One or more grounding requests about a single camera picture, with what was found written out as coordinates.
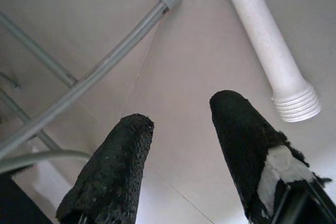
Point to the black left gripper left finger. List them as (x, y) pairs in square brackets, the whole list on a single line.
[(113, 171)]

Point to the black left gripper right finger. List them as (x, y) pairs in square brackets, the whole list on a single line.
[(244, 142)]

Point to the white plastic table leg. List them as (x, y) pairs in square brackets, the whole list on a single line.
[(265, 37)]

